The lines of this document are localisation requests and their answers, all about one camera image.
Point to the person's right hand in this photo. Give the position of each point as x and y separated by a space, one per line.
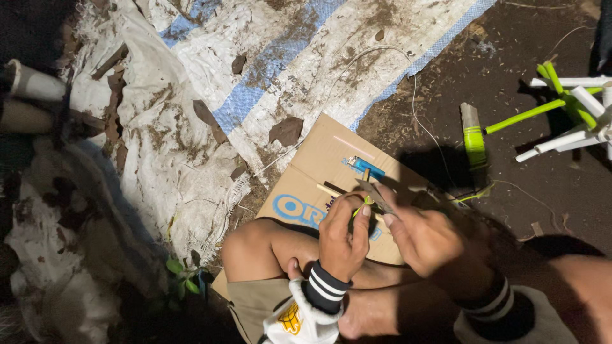
430 243

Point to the person's left hand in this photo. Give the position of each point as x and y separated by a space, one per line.
342 248

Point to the thin green strip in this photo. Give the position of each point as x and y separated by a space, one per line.
367 200

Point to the thin bamboo stick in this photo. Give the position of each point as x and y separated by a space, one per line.
327 190

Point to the grey knife blade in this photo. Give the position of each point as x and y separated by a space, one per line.
375 193

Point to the person's left leg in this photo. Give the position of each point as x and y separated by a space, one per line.
267 248

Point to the short wooden peg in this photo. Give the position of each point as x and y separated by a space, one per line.
366 174

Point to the blue lighter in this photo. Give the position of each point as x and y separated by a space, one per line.
368 168

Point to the brown cardboard sheet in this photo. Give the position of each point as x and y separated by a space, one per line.
315 157

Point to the khaki shorts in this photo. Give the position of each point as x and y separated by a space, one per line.
253 306

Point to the small cardboard scrap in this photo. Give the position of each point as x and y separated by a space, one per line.
537 229

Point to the bamboo piece with green tape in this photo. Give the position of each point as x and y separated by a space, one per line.
474 138

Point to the dry brown leaf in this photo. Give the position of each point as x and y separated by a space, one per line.
286 131
379 35
208 119
238 63

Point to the small green plant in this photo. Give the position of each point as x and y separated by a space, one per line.
184 277

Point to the white woven tarp blue stripes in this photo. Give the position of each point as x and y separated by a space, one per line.
296 67

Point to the dirty white plastic sack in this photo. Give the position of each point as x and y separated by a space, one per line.
57 267

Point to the brown cardboard tube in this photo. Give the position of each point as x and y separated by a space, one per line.
24 116

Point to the white plastic pipe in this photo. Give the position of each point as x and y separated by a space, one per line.
36 81

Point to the green and white stick frame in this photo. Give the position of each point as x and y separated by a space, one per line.
569 110

